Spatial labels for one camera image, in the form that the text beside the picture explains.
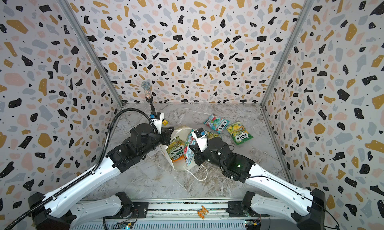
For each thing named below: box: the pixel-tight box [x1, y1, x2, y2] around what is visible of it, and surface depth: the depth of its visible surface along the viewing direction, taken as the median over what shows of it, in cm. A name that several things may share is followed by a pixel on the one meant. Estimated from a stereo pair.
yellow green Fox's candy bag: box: [226, 122, 254, 146], surface depth 105 cm
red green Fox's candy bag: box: [204, 114, 230, 134], surface depth 108 cm
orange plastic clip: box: [197, 205, 209, 220], surface depth 75 cm
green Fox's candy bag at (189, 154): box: [184, 129, 197, 166], surface depth 70 cm
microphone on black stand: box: [141, 80, 155, 112], surface depth 90 cm
